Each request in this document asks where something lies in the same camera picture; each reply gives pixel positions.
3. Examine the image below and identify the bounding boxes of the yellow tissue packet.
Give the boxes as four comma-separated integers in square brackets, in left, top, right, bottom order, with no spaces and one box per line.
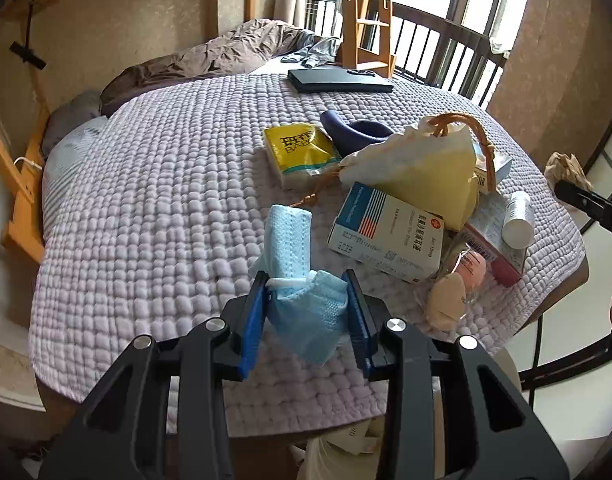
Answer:
[263,122,341,191]

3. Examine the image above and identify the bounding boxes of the wooden bunk ladder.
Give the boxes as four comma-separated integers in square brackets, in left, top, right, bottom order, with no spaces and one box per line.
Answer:
[341,0,395,78]

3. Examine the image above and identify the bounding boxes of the white red striped medicine box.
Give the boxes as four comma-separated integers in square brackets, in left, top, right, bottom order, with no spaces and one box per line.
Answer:
[327,182,443,283]

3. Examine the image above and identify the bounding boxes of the brown crumpled duvet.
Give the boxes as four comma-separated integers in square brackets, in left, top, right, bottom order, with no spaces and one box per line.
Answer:
[100,18,320,117]

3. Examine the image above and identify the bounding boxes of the crumpled brown paper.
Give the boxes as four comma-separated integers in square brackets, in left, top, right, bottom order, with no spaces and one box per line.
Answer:
[544,152,594,192]

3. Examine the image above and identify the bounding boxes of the black clamp on bedpost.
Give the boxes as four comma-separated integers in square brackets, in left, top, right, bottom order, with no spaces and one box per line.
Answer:
[10,3,46,70]

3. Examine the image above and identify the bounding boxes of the pink medicine box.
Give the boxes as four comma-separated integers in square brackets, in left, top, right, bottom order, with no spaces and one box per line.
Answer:
[459,194,526,287]

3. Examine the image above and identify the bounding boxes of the lavender quilted bedspread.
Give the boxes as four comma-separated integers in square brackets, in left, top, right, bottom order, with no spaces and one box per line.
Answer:
[29,74,586,401]

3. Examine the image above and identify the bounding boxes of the white pill bottle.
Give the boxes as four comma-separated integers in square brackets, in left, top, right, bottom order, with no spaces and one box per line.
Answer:
[502,191,535,250]

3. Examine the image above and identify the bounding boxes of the purple curved plastic object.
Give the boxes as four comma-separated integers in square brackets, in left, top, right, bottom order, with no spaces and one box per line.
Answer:
[320,110,394,157]

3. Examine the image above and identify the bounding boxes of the blue disposable face mask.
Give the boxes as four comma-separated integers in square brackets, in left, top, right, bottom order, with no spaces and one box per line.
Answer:
[251,205,348,366]

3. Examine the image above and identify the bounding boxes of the grey crumpled clothes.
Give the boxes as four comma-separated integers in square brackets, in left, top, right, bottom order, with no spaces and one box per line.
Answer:
[281,37,342,68]

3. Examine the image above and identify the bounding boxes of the yellow paper bag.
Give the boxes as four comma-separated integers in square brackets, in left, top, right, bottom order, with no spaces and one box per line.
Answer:
[289,112,498,233]

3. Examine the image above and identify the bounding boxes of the dark balcony railing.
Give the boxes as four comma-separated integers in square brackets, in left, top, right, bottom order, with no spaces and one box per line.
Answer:
[302,0,510,109]

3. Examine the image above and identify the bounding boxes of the striped grey pillow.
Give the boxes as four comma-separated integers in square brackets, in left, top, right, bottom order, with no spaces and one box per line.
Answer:
[42,116,108,232]

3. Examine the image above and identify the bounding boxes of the pink beige makeup sponges pack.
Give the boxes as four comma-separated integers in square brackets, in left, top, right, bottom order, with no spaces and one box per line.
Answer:
[425,242,487,332]

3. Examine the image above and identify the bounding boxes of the black laptop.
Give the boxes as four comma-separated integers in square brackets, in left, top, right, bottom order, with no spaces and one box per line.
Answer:
[287,66,394,93]

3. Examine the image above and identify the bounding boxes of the dark grey pillow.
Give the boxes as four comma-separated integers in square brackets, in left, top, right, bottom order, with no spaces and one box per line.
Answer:
[41,90,102,158]

